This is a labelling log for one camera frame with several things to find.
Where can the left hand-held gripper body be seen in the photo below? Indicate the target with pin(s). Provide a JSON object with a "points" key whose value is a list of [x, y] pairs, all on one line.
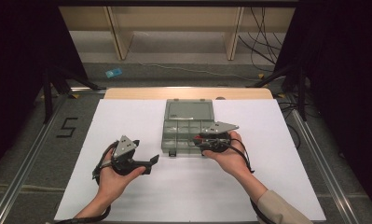
{"points": [[124, 149]]}

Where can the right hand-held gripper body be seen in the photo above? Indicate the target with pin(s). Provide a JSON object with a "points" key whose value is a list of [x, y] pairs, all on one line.
{"points": [[217, 141]]}

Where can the grey transparent compartment box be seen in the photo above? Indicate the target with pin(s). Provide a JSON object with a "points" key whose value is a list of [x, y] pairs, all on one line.
{"points": [[186, 124]]}

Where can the person's right hand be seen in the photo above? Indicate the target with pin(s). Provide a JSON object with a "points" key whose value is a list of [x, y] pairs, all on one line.
{"points": [[233, 161]]}

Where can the person's left hand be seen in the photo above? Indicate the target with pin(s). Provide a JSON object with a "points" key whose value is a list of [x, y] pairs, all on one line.
{"points": [[112, 183]]}

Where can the white table sheet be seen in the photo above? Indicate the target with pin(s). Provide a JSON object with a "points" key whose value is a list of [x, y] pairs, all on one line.
{"points": [[261, 161]]}

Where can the blue card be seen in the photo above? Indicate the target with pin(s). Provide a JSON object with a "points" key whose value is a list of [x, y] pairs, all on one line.
{"points": [[113, 73]]}

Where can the black metal stand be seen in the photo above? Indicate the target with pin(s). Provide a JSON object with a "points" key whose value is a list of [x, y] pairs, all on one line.
{"points": [[301, 93], [47, 93]]}

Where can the light wooden shelf unit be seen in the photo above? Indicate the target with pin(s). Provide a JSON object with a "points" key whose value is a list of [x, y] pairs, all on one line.
{"points": [[174, 18]]}

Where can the black curtain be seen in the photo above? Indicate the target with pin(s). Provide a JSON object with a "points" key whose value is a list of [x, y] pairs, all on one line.
{"points": [[19, 62], [345, 77]]}

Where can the aluminium floor rail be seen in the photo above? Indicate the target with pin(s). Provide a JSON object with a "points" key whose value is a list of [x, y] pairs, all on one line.
{"points": [[323, 161], [28, 161]]}

